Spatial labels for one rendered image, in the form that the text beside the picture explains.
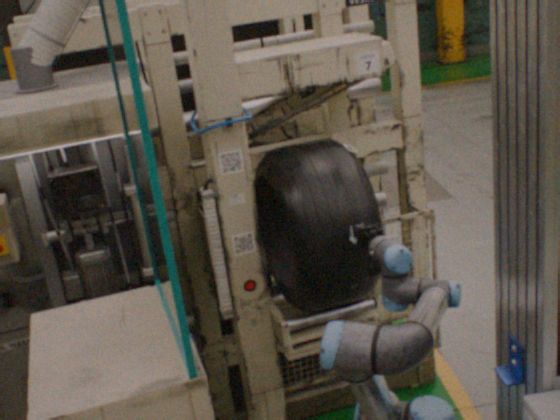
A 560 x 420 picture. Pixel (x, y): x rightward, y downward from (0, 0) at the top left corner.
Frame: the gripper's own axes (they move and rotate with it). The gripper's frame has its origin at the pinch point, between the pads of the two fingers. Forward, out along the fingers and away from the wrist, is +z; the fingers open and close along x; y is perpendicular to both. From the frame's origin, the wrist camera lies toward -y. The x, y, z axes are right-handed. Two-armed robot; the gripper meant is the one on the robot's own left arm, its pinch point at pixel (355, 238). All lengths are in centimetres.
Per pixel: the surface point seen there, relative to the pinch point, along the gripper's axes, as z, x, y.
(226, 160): 18.7, 32.9, 30.0
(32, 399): -49, 99, -2
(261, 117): 58, 9, 36
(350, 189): 6.0, -3.0, 14.5
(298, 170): 13.7, 11.0, 22.7
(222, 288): 25, 42, -14
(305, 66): 43, -6, 53
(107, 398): -57, 83, -3
